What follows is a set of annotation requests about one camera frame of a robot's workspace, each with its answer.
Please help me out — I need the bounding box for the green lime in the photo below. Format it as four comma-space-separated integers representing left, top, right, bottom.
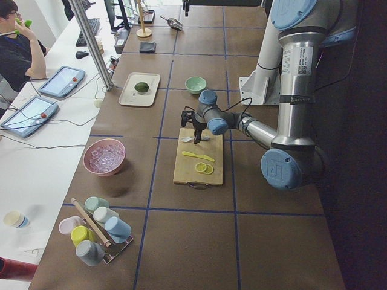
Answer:
134, 82, 150, 94

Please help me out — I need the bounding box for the wooden mug tree stand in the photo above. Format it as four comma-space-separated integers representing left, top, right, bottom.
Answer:
136, 0, 152, 38

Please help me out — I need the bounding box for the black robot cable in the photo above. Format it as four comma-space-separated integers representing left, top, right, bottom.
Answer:
183, 97, 253, 134

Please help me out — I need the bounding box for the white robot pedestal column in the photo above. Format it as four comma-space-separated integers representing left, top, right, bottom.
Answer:
239, 20, 282, 105

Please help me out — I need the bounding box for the black computer mouse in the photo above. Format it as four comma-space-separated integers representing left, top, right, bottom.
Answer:
75, 51, 89, 59

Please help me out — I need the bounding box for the white paper cup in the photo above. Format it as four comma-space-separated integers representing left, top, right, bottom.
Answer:
3, 210, 29, 228

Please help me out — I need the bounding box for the white plastic spoon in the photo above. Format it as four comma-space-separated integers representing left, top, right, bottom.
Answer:
180, 136, 210, 143

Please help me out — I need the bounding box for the yellow cup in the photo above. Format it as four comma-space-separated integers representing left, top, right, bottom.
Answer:
70, 225, 96, 247

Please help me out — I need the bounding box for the yellow plastic knife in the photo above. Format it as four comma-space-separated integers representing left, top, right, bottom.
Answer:
181, 151, 215, 163

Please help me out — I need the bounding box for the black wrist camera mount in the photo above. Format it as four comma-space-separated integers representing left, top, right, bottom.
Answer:
181, 111, 195, 127

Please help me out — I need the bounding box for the pink bowl with ice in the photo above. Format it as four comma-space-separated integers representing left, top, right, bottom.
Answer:
83, 138, 126, 177

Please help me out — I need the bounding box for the teach pendant tablet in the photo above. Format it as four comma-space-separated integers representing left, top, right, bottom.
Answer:
1, 96, 59, 138
38, 66, 86, 99

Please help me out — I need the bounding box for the folded grey cloth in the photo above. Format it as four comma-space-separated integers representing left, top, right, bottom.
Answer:
139, 42, 157, 53

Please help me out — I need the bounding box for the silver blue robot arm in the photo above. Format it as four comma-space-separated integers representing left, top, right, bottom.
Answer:
181, 1, 358, 190

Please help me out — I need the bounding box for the yellow lemon slice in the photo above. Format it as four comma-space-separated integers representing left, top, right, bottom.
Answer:
195, 162, 207, 173
203, 164, 214, 175

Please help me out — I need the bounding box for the wooden cutting board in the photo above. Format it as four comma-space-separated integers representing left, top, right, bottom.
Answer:
173, 128, 223, 186

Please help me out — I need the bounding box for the pink cup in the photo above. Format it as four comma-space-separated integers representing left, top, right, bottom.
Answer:
58, 216, 83, 235

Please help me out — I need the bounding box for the aluminium frame post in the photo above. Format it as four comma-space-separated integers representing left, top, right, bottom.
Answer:
69, 0, 114, 91

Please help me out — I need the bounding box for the light blue cup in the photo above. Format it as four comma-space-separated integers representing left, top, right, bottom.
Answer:
104, 216, 132, 243

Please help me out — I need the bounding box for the metal scoop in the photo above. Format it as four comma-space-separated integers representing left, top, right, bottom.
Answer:
160, 15, 184, 31

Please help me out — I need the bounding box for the beige plastic tray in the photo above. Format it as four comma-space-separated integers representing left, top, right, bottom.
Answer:
119, 72, 161, 107

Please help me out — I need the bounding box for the black keyboard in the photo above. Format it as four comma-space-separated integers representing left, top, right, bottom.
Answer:
75, 18, 101, 47

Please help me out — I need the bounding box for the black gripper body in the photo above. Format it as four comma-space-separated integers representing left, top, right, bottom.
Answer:
192, 112, 207, 136

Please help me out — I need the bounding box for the black label box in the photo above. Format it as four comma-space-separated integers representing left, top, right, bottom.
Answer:
114, 29, 130, 54

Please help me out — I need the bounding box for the seated person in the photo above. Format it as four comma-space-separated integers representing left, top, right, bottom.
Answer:
1, 0, 50, 92

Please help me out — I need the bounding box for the mint green cup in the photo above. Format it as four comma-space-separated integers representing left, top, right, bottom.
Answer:
84, 196, 110, 214

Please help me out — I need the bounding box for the red fire extinguisher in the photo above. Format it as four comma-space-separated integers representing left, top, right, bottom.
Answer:
1, 257, 38, 282

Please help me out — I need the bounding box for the grey cup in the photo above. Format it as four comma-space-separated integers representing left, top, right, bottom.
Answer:
76, 240, 105, 266

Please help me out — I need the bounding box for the green bowl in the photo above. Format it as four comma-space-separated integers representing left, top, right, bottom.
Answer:
185, 76, 207, 94

